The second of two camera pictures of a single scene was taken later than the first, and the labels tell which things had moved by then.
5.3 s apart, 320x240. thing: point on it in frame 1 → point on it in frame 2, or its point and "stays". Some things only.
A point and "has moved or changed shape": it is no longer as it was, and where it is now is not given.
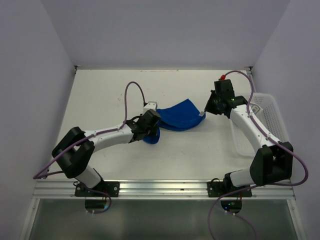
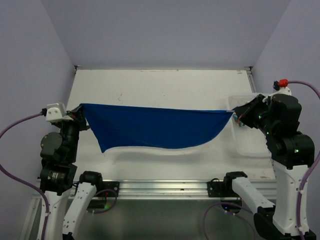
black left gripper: (154, 130) → (77, 117)
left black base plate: (111, 188) stays
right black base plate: (216, 189) stays
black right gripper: (208, 108) → (245, 111)
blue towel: (181, 116) has moved or changed shape
